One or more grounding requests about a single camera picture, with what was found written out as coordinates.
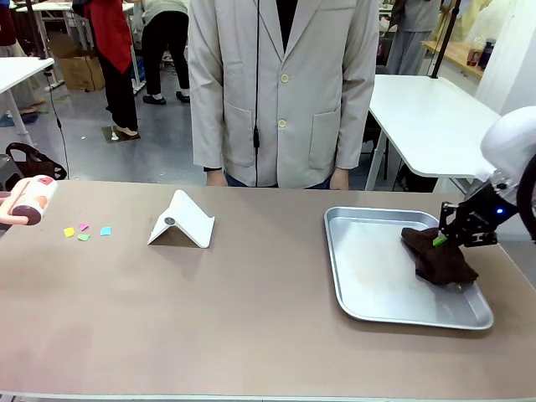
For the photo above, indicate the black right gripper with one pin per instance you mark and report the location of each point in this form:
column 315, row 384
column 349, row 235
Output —
column 477, row 218

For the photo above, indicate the dark brown cloth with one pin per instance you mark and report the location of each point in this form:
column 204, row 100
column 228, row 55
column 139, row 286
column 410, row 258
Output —
column 439, row 264

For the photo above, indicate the pink lint roller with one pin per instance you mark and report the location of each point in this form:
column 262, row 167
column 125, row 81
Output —
column 33, row 201

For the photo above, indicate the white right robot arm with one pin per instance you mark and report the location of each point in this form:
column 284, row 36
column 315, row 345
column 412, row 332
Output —
column 511, row 142

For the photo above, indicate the person left forearm beige sleeve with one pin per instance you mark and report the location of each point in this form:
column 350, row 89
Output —
column 356, row 125

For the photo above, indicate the person right forearm beige sleeve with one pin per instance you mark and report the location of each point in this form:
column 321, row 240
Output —
column 206, row 125

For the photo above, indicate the person left hand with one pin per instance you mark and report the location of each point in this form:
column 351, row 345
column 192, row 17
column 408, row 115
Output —
column 340, row 180

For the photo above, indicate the person right hand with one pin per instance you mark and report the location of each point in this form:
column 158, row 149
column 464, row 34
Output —
column 215, row 178

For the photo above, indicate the silver metal tray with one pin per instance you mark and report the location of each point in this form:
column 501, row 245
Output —
column 377, row 293

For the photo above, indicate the large white table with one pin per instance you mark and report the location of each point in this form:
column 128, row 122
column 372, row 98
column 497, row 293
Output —
column 427, row 121

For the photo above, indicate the wooden shelf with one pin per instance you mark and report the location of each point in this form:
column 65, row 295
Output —
column 454, row 56

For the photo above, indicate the clear bottle brown liquid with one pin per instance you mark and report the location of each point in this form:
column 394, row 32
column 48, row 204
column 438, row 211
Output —
column 474, row 54

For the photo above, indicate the dark blue bottle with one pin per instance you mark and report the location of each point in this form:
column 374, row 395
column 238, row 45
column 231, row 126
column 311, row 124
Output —
column 488, row 52

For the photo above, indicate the black pole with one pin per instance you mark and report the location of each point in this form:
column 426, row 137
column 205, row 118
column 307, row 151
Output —
column 446, row 37

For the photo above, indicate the person in grey clothes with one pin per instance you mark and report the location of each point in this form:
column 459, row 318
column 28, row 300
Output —
column 412, row 37

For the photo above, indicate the person torso beige blazer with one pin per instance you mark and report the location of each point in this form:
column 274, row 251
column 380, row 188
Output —
column 285, row 104

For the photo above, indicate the white folded stand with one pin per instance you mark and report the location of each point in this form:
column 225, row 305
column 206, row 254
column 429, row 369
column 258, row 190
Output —
column 184, row 218

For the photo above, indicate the bending person black trousers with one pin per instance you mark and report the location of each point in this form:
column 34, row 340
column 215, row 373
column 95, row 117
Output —
column 163, row 46

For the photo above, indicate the cyan paper scrap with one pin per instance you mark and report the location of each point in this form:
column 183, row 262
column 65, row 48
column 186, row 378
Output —
column 106, row 230

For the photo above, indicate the green paper scrap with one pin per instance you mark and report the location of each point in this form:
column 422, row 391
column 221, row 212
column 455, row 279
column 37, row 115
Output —
column 84, row 237

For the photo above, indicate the person in red apron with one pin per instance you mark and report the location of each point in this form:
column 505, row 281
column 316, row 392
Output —
column 115, row 54

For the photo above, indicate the yellow paper scrap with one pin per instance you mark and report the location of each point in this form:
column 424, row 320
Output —
column 69, row 231

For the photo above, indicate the brown cardboard box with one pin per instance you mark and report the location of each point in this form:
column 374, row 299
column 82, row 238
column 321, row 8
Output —
column 79, row 67

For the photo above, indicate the small white table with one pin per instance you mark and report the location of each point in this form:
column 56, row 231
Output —
column 21, row 73

